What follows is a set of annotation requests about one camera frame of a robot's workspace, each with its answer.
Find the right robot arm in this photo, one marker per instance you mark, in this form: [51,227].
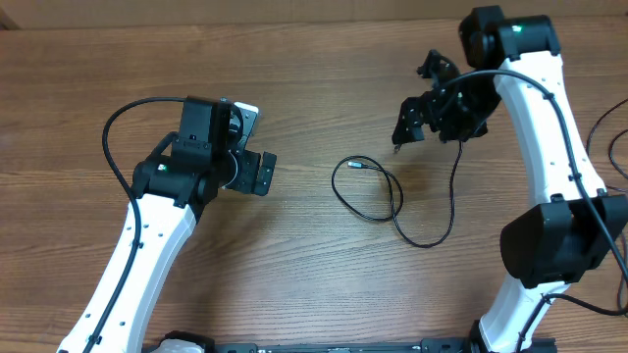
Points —
[572,222]

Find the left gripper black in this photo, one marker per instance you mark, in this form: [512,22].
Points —
[246,181]

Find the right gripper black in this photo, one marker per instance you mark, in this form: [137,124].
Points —
[430,104]

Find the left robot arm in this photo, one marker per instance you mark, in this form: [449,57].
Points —
[168,193]

